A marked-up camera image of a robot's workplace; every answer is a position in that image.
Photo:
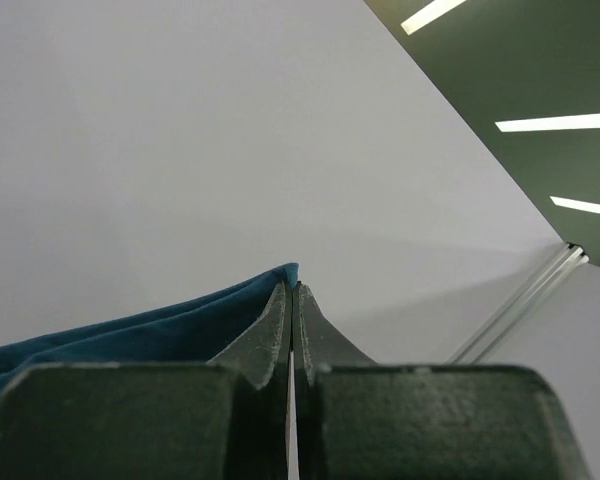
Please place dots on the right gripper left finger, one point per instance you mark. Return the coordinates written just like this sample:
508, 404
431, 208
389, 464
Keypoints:
223, 419

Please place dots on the aluminium rail frame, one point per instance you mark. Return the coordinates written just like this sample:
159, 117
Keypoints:
533, 292

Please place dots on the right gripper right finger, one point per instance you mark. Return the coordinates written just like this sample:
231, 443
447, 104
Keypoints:
357, 419

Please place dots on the blue t shirt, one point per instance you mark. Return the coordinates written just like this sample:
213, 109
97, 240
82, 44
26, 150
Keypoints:
194, 330

